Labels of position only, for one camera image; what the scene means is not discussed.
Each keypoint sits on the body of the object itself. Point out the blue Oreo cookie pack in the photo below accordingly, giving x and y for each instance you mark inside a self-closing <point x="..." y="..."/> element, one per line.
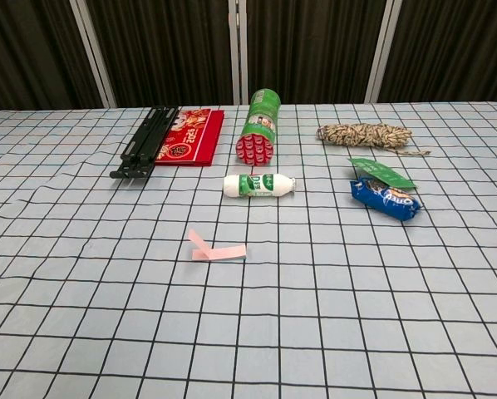
<point x="381" y="199"/>

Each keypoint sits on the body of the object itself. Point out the white divider frame post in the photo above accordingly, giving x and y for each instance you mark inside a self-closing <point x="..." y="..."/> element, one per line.
<point x="238" y="50"/>
<point x="91" y="50"/>
<point x="383" y="50"/>

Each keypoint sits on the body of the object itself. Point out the white milk bottle green label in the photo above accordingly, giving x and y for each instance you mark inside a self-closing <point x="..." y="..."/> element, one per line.
<point x="236" y="185"/>

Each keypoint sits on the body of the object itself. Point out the green chips can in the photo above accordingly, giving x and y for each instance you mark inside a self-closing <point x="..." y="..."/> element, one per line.
<point x="259" y="124"/>

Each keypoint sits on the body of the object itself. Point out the pink paper strip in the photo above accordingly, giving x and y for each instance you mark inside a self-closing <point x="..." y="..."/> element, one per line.
<point x="223" y="252"/>

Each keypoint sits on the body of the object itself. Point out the red printed envelope pack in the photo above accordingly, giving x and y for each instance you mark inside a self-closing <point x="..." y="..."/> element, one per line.
<point x="198" y="141"/>

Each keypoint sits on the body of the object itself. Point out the dark divider screen panel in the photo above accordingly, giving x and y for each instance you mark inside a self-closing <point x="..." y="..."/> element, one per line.
<point x="452" y="50"/>
<point x="311" y="50"/>
<point x="161" y="50"/>
<point x="24" y="50"/>

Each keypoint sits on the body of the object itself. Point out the green flat packet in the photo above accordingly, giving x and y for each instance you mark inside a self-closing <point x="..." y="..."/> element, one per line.
<point x="377" y="170"/>

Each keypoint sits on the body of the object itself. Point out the black folding stand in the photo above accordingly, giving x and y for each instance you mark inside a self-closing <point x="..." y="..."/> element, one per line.
<point x="144" y="141"/>

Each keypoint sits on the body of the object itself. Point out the checked light blue tablecloth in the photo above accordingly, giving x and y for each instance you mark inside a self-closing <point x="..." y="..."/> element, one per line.
<point x="248" y="324"/>

